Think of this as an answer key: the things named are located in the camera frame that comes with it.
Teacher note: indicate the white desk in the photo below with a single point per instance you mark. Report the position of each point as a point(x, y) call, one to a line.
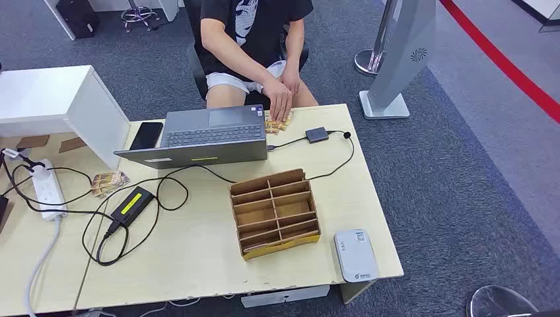
point(169, 9)

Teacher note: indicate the brown cardboard piece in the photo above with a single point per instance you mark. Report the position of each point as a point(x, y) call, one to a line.
point(72, 145)
point(33, 141)

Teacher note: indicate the black box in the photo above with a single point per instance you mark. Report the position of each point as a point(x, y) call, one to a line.
point(76, 17)

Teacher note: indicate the black power adapter yellow label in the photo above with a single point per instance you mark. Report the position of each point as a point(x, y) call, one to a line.
point(131, 205)

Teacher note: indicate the wooden divided card organizer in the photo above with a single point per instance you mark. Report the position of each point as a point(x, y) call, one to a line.
point(262, 214)

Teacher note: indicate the person's right hand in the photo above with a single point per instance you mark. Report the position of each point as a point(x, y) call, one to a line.
point(278, 100)

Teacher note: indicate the white cabinet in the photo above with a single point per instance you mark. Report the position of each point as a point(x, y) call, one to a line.
point(43, 96)

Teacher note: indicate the chrome stanchion post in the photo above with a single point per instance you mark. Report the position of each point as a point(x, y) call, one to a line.
point(369, 61)

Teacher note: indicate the person's left forearm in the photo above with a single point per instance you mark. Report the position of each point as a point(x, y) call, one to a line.
point(295, 50)

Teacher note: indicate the white under-desk bracket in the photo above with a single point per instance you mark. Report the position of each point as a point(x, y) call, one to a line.
point(284, 296)

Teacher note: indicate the chrome stool base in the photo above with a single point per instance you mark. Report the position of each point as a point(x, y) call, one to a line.
point(139, 14)

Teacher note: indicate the white counter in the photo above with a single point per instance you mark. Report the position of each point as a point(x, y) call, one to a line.
point(542, 6)

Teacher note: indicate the person's right forearm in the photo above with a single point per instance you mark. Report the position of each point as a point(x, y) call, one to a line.
point(236, 59)

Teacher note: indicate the black office chair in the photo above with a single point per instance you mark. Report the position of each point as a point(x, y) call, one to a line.
point(199, 74)

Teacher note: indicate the round grey dome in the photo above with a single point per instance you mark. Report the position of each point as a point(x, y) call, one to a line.
point(498, 302)

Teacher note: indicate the white power strip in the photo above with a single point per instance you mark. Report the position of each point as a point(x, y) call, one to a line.
point(49, 194)

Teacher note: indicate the white plug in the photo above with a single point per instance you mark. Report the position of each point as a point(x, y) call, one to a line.
point(40, 170)

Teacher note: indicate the black device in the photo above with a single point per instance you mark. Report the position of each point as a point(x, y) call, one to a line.
point(3, 209)

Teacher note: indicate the person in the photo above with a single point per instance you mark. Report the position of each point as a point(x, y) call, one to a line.
point(256, 39)

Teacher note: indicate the black smartphone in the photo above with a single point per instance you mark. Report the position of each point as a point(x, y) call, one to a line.
point(146, 135)

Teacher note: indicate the grey kiosk stand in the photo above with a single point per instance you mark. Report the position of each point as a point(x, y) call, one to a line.
point(402, 57)

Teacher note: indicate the person's left hand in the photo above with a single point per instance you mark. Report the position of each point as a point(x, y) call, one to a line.
point(291, 81)

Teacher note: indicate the white card reader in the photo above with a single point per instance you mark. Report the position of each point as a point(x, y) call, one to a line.
point(356, 258)

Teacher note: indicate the grey laptop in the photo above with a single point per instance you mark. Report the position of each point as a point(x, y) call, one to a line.
point(210, 131)

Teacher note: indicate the small dark grey hub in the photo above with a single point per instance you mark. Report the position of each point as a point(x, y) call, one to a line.
point(316, 134)

